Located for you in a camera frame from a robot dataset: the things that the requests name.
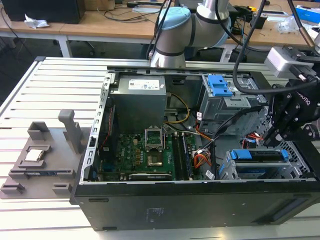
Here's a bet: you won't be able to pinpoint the black graphics card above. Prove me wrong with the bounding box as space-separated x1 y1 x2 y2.
128 172 173 181

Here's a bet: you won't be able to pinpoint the blue plastic drive latch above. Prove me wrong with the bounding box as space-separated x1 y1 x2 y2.
207 74 233 98

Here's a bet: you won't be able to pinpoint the thick black camera cable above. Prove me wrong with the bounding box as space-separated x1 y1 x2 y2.
232 0 318 95

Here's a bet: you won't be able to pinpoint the silver CPU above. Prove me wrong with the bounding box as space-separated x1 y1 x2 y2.
24 149 45 161

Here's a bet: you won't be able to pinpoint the black case fan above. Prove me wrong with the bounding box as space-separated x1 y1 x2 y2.
98 104 118 161

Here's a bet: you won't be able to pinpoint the RAM stick on rack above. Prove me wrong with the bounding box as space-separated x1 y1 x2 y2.
24 169 72 176

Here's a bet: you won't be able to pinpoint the small black box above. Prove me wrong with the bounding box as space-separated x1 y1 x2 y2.
249 12 268 30

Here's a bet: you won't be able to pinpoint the grey parts rack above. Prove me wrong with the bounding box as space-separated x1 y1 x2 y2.
0 109 87 200

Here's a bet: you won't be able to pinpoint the metal socket cover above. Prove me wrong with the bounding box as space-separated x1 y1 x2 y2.
144 127 165 151

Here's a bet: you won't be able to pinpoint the grey power supply unit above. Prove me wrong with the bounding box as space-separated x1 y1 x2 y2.
109 75 168 128

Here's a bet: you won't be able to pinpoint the blue hanging cable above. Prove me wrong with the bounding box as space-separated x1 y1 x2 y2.
239 19 251 61

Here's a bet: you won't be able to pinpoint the clear plastic bag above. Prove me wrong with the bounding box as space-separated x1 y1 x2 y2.
277 15 305 35

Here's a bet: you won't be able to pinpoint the white and grey wire bundle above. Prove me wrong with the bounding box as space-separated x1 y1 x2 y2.
163 123 213 141

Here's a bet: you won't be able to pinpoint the wooden desk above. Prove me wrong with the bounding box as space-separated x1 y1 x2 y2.
0 0 320 53

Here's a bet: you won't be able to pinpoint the blue cardboard box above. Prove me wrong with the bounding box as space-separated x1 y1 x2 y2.
295 4 320 20

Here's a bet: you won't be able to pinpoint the black RAM slot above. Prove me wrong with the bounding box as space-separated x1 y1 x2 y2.
172 133 184 181

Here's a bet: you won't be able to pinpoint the crumpled white paper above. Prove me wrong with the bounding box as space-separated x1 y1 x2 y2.
24 13 50 30

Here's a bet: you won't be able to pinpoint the red disk wire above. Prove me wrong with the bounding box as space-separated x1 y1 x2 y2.
241 133 265 150

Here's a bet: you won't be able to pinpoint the yellow and black power wire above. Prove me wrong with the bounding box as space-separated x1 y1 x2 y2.
164 92 191 125

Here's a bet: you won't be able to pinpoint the orange and red wire bundle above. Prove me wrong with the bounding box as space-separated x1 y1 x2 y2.
192 149 213 171

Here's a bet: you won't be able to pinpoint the hard disk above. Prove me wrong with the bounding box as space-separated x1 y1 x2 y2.
231 148 288 179

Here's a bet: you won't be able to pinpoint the black open PC case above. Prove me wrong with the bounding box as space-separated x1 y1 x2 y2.
69 65 320 232

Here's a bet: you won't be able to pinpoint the black cable beside arm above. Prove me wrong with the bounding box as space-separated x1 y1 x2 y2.
147 0 173 60

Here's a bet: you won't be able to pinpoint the black cables on desk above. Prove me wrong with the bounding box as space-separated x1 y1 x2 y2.
103 7 161 23

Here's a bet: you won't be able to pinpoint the green motherboard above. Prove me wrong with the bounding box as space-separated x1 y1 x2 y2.
97 132 201 182

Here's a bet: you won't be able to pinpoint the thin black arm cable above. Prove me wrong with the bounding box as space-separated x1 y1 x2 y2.
214 0 272 52

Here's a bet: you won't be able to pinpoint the CPU socket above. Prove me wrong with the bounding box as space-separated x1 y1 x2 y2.
145 152 165 168

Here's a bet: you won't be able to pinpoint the thick black wire in case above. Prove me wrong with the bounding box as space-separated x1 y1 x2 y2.
209 104 267 166

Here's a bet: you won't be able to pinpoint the grey metal drive cage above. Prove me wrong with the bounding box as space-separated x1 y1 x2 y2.
201 73 270 135

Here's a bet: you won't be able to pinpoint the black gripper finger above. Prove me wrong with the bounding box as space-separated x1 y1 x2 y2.
263 94 292 146
273 102 305 148

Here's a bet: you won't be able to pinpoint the grey metal disk bay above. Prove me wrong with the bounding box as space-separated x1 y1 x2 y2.
216 147 312 181

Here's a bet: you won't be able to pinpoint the large black box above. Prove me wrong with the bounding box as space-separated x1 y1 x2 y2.
2 0 86 25

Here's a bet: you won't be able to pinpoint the black cable with grey sleeve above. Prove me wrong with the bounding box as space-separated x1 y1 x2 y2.
286 0 315 47

